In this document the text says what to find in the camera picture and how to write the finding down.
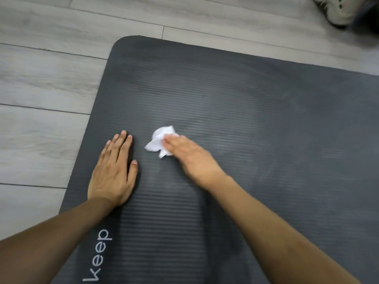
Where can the person's right hand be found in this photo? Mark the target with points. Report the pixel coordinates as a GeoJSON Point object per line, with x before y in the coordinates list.
{"type": "Point", "coordinates": [195, 162]}

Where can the person's left hand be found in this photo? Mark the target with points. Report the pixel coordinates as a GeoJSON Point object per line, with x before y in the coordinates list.
{"type": "Point", "coordinates": [111, 177]}

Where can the white wipe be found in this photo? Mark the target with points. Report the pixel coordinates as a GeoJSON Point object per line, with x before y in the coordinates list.
{"type": "Point", "coordinates": [157, 141]}

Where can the dark grey yoga mat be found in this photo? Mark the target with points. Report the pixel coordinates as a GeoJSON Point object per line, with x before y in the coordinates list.
{"type": "Point", "coordinates": [266, 115]}

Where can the person's right forearm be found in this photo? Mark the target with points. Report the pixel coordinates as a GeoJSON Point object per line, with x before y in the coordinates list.
{"type": "Point", "coordinates": [281, 239]}

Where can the person's left forearm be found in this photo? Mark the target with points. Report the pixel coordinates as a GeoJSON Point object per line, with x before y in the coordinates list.
{"type": "Point", "coordinates": [50, 242]}

